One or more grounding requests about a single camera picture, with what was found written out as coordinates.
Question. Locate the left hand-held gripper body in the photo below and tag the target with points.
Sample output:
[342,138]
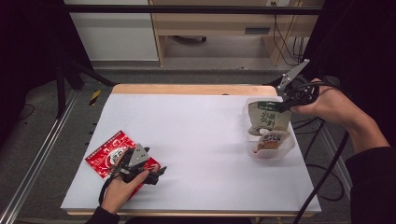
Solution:
[138,155]

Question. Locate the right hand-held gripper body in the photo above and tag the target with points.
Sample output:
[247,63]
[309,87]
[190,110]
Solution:
[291,77]

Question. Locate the green and gold sauce pouch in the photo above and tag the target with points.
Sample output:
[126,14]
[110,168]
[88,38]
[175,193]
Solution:
[267,119]

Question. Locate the red sauce packet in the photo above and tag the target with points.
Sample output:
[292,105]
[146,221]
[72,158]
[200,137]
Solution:
[104,157]

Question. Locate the spouted orange sauce pouch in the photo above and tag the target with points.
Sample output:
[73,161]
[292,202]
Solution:
[272,140]

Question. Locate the translucent plastic container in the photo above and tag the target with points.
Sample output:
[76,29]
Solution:
[271,155]

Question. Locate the person's left hand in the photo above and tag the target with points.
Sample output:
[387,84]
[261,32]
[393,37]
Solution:
[116,194]

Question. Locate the person's right hand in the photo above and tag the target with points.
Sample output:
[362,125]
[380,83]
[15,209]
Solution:
[333,105]

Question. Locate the white table cover sheet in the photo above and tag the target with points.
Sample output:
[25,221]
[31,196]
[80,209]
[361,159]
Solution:
[186,124]

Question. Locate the wooden table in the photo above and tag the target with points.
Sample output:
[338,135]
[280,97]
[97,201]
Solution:
[186,89]

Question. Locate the dark curtain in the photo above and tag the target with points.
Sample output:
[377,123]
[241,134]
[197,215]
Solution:
[367,46]
[28,46]

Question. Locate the light wooden desk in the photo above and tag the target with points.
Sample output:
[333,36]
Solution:
[211,23]

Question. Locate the white cabinet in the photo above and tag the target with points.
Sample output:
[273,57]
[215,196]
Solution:
[115,34]

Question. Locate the aluminium floor rail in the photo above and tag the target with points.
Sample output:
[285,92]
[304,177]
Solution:
[334,152]
[40,155]

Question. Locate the black horizontal frame bar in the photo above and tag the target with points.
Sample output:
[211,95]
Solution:
[186,9]

